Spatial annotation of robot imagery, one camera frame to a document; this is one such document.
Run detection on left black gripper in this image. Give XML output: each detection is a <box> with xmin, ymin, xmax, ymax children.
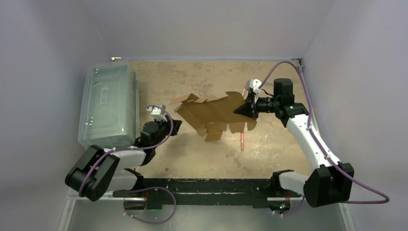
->
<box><xmin>152</xmin><ymin>114</ymin><xmax>181</xmax><ymax>149</ymax></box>

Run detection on brown cardboard box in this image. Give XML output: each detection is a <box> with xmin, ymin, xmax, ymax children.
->
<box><xmin>170</xmin><ymin>91</ymin><xmax>256</xmax><ymax>142</ymax></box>

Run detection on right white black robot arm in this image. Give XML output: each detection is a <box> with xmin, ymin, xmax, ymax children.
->
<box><xmin>234</xmin><ymin>78</ymin><xmax>354</xmax><ymax>207</ymax></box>

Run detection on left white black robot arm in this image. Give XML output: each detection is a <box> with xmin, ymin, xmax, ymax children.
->
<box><xmin>64</xmin><ymin>119</ymin><xmax>182</xmax><ymax>201</ymax></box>

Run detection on clear plastic storage bin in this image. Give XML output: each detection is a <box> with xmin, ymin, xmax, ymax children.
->
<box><xmin>78</xmin><ymin>60</ymin><xmax>140</xmax><ymax>149</ymax></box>

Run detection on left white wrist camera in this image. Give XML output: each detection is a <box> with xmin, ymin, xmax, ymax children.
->
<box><xmin>146</xmin><ymin>104</ymin><xmax>167</xmax><ymax>121</ymax></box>

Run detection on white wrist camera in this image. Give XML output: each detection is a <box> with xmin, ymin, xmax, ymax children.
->
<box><xmin>146</xmin><ymin>104</ymin><xmax>167</xmax><ymax>121</ymax></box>
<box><xmin>245</xmin><ymin>78</ymin><xmax>262</xmax><ymax>94</ymax></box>

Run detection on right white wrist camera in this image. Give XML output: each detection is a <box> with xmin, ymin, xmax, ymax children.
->
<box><xmin>245</xmin><ymin>78</ymin><xmax>262</xmax><ymax>94</ymax></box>

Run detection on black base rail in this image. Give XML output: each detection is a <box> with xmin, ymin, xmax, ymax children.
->
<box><xmin>113</xmin><ymin>178</ymin><xmax>300</xmax><ymax>209</ymax></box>

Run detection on aluminium frame rail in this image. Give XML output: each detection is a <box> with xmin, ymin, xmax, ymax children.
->
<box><xmin>57</xmin><ymin>190</ymin><xmax>355</xmax><ymax>231</ymax></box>

